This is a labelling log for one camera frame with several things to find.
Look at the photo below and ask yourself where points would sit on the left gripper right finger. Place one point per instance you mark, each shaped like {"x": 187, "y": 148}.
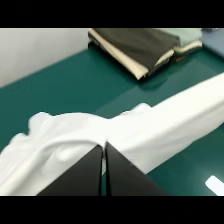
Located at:
{"x": 128, "y": 176}

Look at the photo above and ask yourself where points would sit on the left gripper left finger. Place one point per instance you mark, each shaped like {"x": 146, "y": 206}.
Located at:
{"x": 81, "y": 176}

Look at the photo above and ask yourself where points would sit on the white T-shirt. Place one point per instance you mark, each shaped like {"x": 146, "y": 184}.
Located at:
{"x": 173, "y": 123}

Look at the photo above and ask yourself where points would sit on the dark brown garment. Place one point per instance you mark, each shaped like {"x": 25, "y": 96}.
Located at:
{"x": 140, "y": 43}

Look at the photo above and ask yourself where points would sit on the pale green garment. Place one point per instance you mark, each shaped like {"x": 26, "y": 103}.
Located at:
{"x": 188, "y": 35}

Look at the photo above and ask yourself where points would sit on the pale blue garment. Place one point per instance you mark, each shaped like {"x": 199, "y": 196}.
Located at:
{"x": 215, "y": 41}

